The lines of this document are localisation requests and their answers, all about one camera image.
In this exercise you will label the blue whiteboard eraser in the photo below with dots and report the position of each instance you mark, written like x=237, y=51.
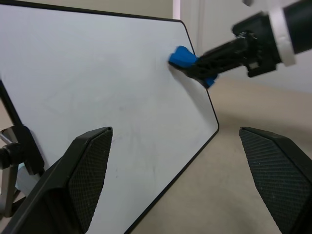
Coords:
x=182, y=58

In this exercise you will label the whiteboard with black frame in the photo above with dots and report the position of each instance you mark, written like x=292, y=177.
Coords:
x=97, y=85

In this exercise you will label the black whiteboard clamp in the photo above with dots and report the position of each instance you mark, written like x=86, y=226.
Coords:
x=29, y=151

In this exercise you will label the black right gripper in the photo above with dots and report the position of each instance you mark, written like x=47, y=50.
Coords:
x=260, y=41

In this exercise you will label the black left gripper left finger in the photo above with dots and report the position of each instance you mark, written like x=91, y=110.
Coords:
x=73, y=175

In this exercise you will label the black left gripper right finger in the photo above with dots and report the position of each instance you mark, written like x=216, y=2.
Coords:
x=280, y=170

